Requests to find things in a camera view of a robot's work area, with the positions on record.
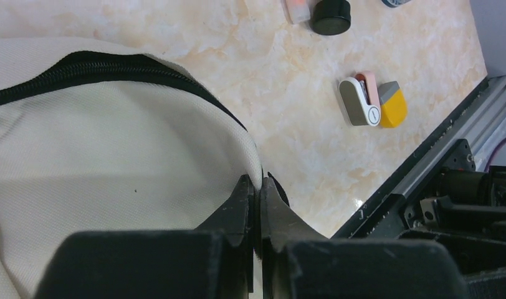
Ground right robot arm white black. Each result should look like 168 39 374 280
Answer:
399 139 506 298

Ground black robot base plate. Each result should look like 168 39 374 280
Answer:
334 78 491 239

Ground blue patterned tape roll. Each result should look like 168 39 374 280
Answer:
381 0 411 8

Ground beige canvas backpack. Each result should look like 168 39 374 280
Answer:
0 37 262 298

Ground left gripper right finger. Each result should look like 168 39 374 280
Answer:
260 178 468 298

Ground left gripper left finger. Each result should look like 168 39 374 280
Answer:
35 175 254 298

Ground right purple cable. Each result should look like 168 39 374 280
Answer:
484 131 506 172

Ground yellow eraser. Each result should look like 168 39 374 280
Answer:
378 81 408 128

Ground aluminium frame rails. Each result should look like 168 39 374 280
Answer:
392 76 506 197

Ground red black stamp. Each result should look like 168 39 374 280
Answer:
310 0 351 36

